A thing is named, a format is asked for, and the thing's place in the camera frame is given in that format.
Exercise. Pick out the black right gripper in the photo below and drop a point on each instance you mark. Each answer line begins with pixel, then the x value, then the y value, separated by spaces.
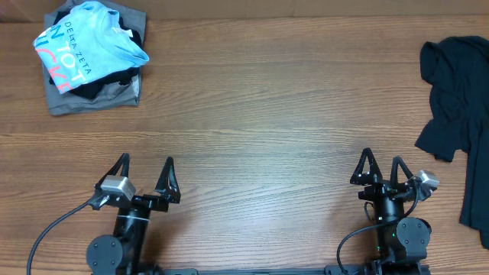
pixel 378 187

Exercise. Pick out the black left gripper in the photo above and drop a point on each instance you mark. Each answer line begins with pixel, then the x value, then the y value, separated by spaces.
pixel 160 203

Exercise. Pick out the light blue printed t-shirt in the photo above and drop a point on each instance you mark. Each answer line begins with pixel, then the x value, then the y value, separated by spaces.
pixel 87 45

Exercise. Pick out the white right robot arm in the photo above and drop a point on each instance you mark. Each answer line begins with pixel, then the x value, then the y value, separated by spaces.
pixel 401 238

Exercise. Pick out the folded black garment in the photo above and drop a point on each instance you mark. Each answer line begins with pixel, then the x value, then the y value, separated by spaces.
pixel 92 89

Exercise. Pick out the folded grey garment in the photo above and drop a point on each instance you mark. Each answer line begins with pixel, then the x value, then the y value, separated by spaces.
pixel 111 95

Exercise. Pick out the crumpled black shirt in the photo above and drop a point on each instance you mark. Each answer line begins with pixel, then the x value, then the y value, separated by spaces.
pixel 457 70

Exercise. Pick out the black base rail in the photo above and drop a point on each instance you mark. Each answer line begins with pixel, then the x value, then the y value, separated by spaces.
pixel 327 270

